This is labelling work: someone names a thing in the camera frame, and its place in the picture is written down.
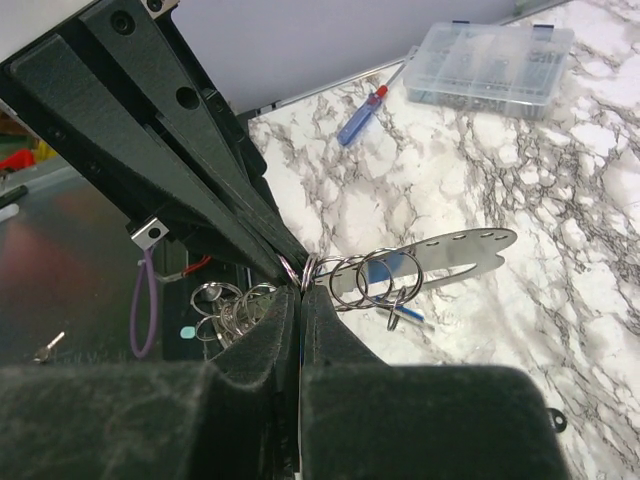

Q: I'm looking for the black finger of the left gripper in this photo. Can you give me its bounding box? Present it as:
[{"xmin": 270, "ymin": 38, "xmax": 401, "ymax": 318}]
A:
[
  {"xmin": 79, "ymin": 1, "xmax": 308, "ymax": 285},
  {"xmin": 7, "ymin": 34, "xmax": 288, "ymax": 285}
]

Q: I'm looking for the black key tag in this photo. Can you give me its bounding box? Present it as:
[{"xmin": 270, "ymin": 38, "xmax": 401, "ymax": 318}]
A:
[{"xmin": 547, "ymin": 407, "xmax": 568, "ymax": 433}]

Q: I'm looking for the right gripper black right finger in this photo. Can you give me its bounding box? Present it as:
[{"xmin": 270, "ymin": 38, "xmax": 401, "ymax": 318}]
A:
[{"xmin": 300, "ymin": 287, "xmax": 570, "ymax": 479}]

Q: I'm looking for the silver key organiser with rings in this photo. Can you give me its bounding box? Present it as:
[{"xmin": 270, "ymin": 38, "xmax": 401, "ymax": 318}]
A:
[{"xmin": 281, "ymin": 227, "xmax": 517, "ymax": 331}]

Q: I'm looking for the blue red screwdriver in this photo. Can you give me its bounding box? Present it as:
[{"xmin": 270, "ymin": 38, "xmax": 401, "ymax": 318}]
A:
[{"xmin": 336, "ymin": 46, "xmax": 418, "ymax": 147}]

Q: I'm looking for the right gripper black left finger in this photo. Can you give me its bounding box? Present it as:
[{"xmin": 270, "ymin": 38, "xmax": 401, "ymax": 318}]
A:
[{"xmin": 1, "ymin": 287, "xmax": 300, "ymax": 479}]

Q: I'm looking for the small silver key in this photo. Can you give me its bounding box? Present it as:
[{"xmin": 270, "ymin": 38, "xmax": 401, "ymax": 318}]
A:
[{"xmin": 33, "ymin": 331, "xmax": 66, "ymax": 364}]

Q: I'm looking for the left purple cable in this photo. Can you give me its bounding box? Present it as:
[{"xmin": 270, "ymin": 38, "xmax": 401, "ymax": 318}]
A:
[{"xmin": 129, "ymin": 247, "xmax": 160, "ymax": 359}]

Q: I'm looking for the clear plastic screw box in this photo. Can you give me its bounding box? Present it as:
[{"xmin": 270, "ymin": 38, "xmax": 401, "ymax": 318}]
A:
[{"xmin": 402, "ymin": 22, "xmax": 575, "ymax": 120}]

